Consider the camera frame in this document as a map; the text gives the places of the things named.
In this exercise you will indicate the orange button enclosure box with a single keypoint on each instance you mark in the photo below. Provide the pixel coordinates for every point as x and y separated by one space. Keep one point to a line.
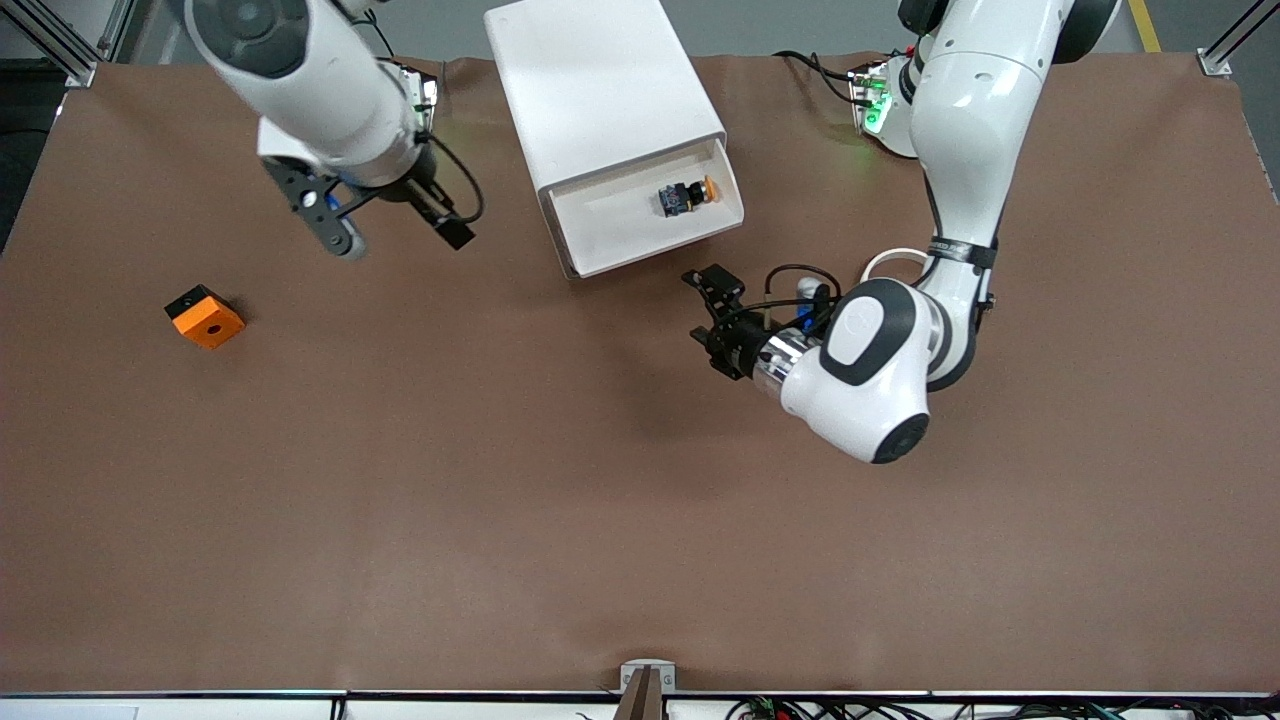
208 322

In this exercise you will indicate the brown table cover sheet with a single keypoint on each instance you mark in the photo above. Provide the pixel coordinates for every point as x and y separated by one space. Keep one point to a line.
640 500

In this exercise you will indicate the yellow floor tape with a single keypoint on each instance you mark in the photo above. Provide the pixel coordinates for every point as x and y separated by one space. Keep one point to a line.
1145 25

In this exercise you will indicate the grey metal bracket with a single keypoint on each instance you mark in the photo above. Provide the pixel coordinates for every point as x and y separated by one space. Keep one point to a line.
628 676

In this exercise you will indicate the white curved plastic bracket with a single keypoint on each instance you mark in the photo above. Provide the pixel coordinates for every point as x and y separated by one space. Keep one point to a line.
888 256

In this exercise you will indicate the cream plastic drawer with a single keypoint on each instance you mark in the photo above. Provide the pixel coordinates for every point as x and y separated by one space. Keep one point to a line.
620 225

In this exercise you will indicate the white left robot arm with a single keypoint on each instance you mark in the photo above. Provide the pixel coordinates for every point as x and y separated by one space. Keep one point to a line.
960 120

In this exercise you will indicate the brown tapered bar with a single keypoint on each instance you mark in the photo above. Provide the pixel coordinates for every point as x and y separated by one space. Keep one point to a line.
642 700

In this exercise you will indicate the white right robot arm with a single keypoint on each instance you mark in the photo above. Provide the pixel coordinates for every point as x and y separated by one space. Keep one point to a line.
320 90

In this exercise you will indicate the white drawer cabinet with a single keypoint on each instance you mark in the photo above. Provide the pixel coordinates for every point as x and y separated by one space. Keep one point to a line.
600 80

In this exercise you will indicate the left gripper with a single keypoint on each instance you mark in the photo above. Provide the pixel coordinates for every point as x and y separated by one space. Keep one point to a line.
738 350

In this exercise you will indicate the yellow mushroom push button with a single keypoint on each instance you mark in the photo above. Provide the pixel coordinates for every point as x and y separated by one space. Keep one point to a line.
680 197

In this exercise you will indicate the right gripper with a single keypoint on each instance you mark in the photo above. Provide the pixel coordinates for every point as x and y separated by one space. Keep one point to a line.
425 195

